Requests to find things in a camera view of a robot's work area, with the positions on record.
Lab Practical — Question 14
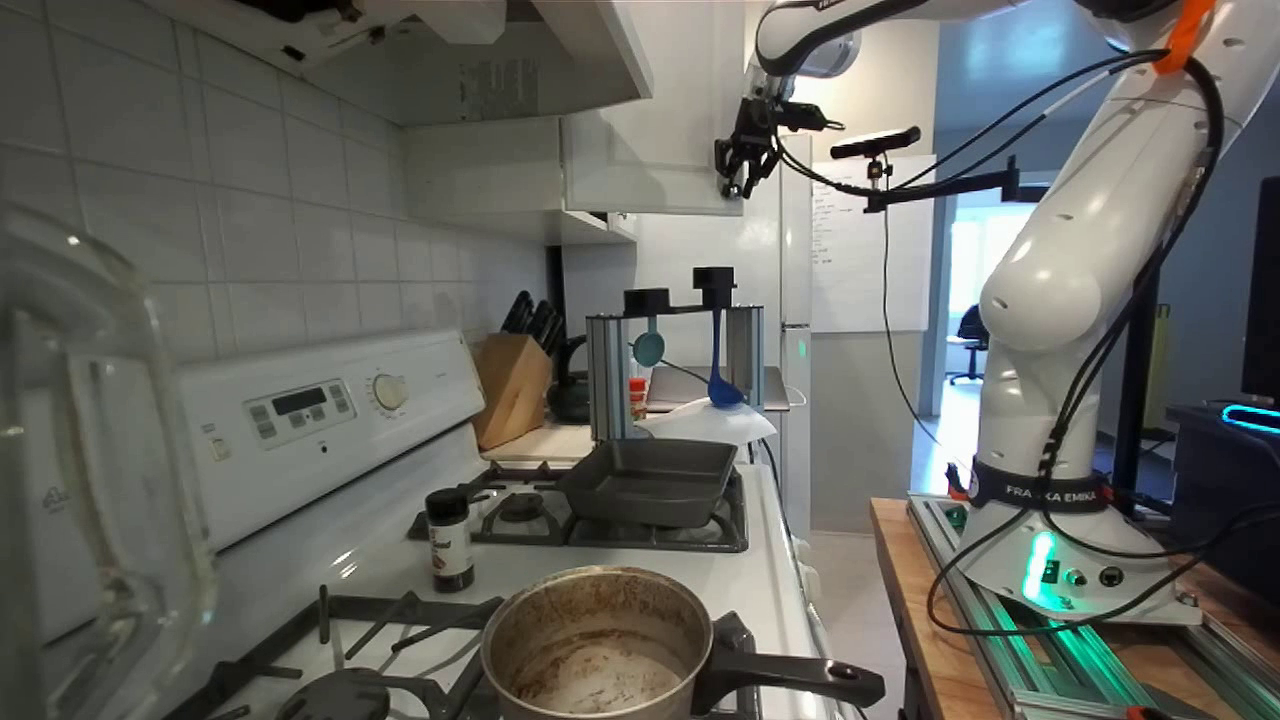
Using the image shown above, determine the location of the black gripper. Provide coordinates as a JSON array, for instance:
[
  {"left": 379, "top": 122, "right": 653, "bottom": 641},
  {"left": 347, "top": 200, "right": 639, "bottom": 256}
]
[{"left": 710, "top": 86, "right": 800, "bottom": 205}]

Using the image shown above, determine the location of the white cabinet door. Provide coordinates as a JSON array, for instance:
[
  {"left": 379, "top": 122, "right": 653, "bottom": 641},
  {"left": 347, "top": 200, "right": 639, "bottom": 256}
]
[{"left": 616, "top": 0, "right": 750, "bottom": 217}]

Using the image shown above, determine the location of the teal round utensil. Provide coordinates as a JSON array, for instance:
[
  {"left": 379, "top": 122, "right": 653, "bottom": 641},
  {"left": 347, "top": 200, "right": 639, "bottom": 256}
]
[{"left": 628, "top": 317, "right": 667, "bottom": 372}]

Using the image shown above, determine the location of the blue plastic utensil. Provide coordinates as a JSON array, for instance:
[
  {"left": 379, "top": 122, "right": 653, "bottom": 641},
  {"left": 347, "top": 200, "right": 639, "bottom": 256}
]
[{"left": 699, "top": 308, "right": 746, "bottom": 410}]

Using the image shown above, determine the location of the white range hood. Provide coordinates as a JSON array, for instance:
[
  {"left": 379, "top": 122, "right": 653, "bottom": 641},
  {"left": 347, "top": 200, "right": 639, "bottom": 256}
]
[{"left": 142, "top": 0, "right": 657, "bottom": 132}]

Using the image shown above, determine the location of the white paper sheet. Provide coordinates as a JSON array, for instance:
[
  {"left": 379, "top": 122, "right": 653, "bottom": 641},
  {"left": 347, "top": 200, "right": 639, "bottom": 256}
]
[{"left": 634, "top": 395, "right": 781, "bottom": 450}]

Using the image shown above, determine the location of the dark office chair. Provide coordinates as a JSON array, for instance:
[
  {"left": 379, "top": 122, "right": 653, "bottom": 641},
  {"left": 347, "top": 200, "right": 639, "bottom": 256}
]
[{"left": 949, "top": 298, "right": 992, "bottom": 392}]

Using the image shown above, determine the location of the white refrigerator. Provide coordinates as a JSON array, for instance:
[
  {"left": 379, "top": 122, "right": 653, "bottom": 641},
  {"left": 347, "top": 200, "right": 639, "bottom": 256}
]
[{"left": 777, "top": 132, "right": 818, "bottom": 535}]

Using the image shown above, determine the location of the black kettle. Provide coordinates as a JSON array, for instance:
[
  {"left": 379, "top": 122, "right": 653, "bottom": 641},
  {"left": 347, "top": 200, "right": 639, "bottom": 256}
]
[{"left": 545, "top": 331, "right": 598, "bottom": 429}]

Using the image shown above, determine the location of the wooden knife block with knives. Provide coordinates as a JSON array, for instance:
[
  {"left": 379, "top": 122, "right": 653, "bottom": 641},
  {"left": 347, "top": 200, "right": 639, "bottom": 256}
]
[{"left": 472, "top": 289, "right": 562, "bottom": 450}]

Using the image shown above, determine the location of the black square baking pan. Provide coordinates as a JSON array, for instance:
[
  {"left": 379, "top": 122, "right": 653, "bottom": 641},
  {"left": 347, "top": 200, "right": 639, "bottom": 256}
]
[{"left": 556, "top": 437, "right": 738, "bottom": 531}]

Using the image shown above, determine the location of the black cast iron burner grate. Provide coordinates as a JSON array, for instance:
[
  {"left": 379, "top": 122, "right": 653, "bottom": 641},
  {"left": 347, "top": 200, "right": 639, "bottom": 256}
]
[
  {"left": 162, "top": 585, "right": 764, "bottom": 720},
  {"left": 404, "top": 457, "right": 750, "bottom": 557}
]

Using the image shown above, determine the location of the round white stove dial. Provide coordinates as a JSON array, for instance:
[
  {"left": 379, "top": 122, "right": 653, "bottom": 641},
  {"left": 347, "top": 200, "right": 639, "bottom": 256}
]
[{"left": 368, "top": 372, "right": 411, "bottom": 415}]

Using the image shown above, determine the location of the black vertical pole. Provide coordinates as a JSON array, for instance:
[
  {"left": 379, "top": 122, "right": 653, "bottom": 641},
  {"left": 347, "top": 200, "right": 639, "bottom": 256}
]
[{"left": 1110, "top": 252, "right": 1171, "bottom": 515}]

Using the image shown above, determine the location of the black capped spice bottle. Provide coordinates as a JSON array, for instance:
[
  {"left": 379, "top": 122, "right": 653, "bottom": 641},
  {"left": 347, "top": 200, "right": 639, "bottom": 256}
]
[{"left": 423, "top": 483, "right": 478, "bottom": 596}]

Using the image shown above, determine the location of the wooden work table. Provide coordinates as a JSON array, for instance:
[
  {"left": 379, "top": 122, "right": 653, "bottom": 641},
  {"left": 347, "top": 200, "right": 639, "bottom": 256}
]
[{"left": 865, "top": 492, "right": 1280, "bottom": 720}]

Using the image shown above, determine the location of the white gas stove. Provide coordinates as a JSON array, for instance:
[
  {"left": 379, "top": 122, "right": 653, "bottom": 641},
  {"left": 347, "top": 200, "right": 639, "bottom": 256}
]
[{"left": 30, "top": 325, "right": 834, "bottom": 720}]

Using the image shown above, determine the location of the black monitor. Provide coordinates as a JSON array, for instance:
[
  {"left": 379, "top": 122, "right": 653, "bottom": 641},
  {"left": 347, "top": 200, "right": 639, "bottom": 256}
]
[{"left": 1238, "top": 171, "right": 1280, "bottom": 402}]

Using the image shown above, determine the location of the black box with cyan light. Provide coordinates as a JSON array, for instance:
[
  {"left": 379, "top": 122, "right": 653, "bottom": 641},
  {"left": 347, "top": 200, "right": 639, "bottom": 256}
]
[{"left": 1168, "top": 395, "right": 1280, "bottom": 609}]

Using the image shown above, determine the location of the glass jar blender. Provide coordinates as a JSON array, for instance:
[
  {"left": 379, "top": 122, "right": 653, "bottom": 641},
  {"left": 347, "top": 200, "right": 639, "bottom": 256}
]
[{"left": 0, "top": 196, "right": 221, "bottom": 720}]

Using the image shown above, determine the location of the black stereo camera bar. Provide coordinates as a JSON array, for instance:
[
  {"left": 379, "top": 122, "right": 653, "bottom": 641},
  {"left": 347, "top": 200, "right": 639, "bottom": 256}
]
[{"left": 827, "top": 122, "right": 927, "bottom": 162}]

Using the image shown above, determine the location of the white wall whiteboard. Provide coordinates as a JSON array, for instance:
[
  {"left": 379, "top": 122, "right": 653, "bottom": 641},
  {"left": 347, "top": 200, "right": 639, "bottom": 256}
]
[{"left": 806, "top": 154, "right": 940, "bottom": 337}]

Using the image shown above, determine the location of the thin black camera cable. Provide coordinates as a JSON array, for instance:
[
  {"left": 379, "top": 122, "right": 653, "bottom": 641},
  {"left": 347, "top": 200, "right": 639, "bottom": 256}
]
[{"left": 877, "top": 171, "right": 945, "bottom": 430}]

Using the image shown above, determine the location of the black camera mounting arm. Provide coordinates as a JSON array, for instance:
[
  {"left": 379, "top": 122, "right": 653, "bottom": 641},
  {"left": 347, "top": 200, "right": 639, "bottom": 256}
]
[{"left": 859, "top": 154, "right": 1046, "bottom": 217}]

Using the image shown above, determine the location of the orange cable strap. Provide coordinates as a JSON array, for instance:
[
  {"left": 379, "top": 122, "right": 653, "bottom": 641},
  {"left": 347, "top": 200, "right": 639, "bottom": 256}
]
[{"left": 1157, "top": 0, "right": 1221, "bottom": 74}]

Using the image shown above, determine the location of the black looping power cable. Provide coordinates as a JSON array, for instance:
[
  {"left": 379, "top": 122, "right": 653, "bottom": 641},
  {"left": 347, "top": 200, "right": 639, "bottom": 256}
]
[{"left": 917, "top": 496, "right": 1280, "bottom": 642}]

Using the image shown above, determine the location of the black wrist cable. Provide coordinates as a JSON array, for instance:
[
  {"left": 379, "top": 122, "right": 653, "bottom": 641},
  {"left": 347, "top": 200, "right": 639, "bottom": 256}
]
[{"left": 767, "top": 42, "right": 1232, "bottom": 525}]

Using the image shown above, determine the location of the metal saucepan with black handle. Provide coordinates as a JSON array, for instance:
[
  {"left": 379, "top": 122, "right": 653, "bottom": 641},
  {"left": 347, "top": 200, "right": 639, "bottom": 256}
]
[{"left": 475, "top": 564, "right": 886, "bottom": 720}]

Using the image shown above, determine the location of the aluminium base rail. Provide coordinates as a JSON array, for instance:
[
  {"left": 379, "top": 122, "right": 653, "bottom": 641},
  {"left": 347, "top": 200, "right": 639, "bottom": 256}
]
[{"left": 907, "top": 487, "right": 1280, "bottom": 720}]

